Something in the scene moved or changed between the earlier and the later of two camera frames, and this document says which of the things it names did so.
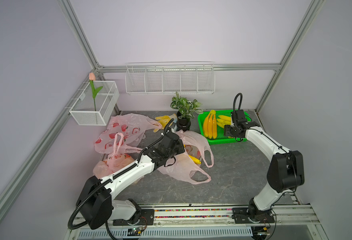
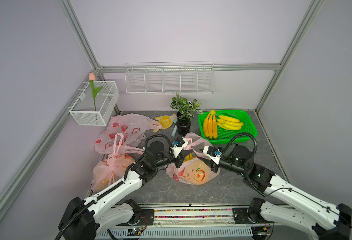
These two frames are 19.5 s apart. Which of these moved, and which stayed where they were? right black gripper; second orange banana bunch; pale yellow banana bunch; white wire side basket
Moved: right black gripper
Stayed: second orange banana bunch; pale yellow banana bunch; white wire side basket
